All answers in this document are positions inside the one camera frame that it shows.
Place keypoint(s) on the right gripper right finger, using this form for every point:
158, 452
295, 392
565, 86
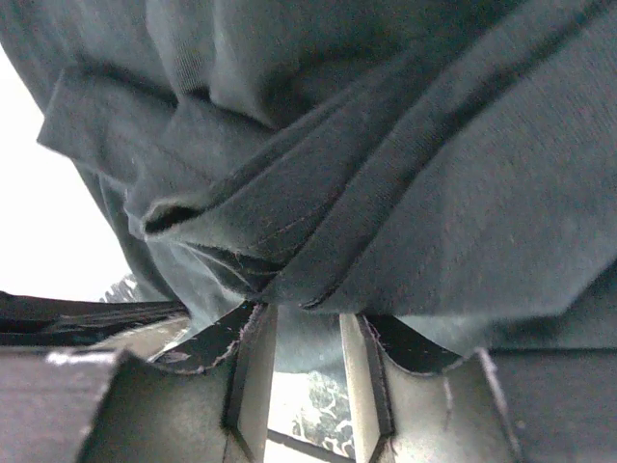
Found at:
412, 401

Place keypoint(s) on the black t shirt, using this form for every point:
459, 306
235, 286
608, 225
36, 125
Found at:
451, 163

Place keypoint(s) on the black marble pattern mat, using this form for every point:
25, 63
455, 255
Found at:
309, 412

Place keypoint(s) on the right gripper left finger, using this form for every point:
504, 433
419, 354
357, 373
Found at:
206, 401

